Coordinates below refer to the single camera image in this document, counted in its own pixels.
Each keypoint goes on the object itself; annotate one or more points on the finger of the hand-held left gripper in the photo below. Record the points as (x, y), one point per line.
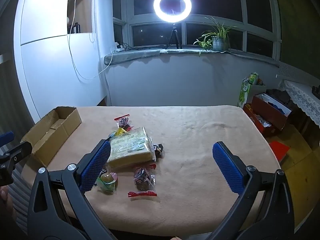
(15, 153)
(6, 138)

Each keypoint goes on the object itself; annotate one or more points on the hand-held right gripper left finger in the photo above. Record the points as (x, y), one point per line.
(97, 165)

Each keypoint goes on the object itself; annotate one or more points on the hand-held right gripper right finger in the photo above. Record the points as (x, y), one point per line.
(227, 170)

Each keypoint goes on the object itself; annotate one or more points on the dark snack wrapper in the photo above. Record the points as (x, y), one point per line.
(103, 170)

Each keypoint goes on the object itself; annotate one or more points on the green snack packet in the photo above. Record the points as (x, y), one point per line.
(112, 136)
(108, 180)

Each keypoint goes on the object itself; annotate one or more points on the sliced bread bag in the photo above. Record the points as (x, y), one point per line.
(130, 145)

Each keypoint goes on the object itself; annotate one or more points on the brown cardboard box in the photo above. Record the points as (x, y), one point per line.
(50, 135)

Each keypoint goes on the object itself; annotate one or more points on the yellow candy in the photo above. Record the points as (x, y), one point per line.
(120, 132)

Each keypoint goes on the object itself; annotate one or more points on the red-edged snack packet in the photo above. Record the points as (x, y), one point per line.
(123, 122)
(143, 194)
(141, 173)

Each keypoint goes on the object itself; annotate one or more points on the dark-wrapped chocolate bar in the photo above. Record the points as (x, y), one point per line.
(158, 148)

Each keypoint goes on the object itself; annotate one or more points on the person's left hand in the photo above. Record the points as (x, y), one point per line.
(3, 193)

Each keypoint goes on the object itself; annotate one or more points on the orange cardboard box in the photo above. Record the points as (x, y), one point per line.
(252, 120)

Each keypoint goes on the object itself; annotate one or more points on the red paper sheet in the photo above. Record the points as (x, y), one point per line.
(280, 150)

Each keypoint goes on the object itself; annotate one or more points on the red cardboard box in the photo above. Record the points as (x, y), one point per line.
(270, 113)

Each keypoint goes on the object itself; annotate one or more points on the green white cardboard box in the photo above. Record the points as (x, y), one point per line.
(243, 95)

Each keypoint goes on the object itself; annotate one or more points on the white cabinet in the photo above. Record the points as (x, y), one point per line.
(50, 62)

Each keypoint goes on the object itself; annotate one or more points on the green drink carton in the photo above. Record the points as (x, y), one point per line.
(253, 78)

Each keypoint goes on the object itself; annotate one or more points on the lace-covered side table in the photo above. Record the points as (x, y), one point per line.
(300, 95)

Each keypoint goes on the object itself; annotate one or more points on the grey windowsill mat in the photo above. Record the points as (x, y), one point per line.
(135, 55)

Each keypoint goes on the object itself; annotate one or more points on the white power strip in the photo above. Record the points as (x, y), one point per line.
(119, 49)

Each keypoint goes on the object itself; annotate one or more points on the dark object on tablecloth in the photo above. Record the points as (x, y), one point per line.
(315, 90)

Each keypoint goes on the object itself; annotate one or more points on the black object in cabinet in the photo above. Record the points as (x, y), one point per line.
(76, 28)

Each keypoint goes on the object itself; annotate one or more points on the potted spider plant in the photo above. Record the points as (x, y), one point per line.
(217, 38)

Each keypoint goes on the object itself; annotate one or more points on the white framed window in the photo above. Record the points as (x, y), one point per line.
(220, 0)

